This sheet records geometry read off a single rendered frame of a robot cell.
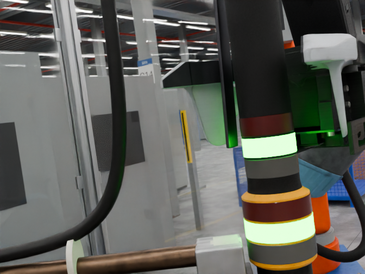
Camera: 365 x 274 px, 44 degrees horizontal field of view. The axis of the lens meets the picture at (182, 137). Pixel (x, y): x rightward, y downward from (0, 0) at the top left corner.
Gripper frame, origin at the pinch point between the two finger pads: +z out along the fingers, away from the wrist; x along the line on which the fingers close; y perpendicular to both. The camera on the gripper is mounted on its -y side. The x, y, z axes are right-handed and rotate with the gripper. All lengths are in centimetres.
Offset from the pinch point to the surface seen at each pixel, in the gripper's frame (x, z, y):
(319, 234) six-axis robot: 151, -364, 130
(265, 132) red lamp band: -0.8, -1.5, 4.6
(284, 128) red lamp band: -1.6, -2.4, 4.5
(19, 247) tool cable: 13.7, 6.9, 10.1
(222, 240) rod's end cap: 2.7, -0.6, 11.1
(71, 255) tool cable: 10.3, 5.5, 10.7
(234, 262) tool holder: 1.6, 0.0, 12.3
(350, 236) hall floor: 163, -478, 168
